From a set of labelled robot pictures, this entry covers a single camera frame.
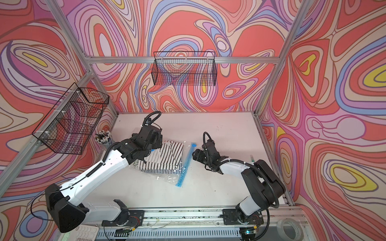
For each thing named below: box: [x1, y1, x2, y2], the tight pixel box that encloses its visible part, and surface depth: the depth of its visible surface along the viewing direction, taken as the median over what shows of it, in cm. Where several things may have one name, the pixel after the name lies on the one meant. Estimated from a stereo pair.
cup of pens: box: [94, 130, 115, 151], surface depth 86 cm
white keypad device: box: [57, 224, 100, 241], surface depth 69 cm
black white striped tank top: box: [133, 140, 184, 175], surface depth 90 cm
